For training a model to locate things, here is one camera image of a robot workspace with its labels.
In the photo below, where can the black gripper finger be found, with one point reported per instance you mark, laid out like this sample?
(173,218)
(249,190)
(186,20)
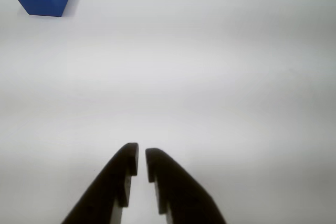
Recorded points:
(110,187)
(181,192)

